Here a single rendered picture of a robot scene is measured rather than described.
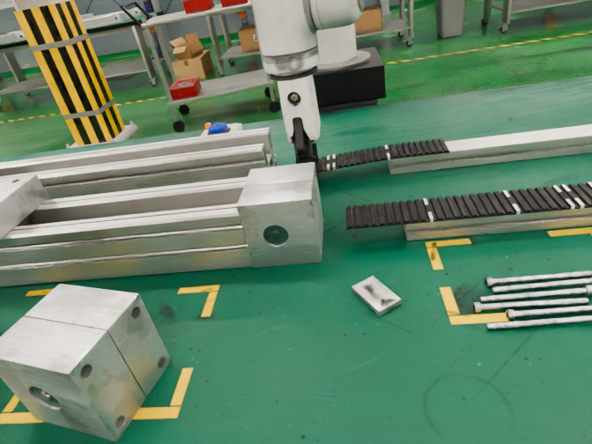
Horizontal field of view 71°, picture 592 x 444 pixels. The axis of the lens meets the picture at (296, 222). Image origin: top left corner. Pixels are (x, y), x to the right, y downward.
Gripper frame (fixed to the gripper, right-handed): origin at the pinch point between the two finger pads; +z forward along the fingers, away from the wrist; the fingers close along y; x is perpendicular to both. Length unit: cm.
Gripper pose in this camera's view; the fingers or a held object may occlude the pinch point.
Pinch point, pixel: (307, 162)
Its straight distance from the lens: 72.5
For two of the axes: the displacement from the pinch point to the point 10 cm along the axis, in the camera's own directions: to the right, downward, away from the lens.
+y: 0.7, -5.5, 8.3
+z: 1.6, 8.3, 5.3
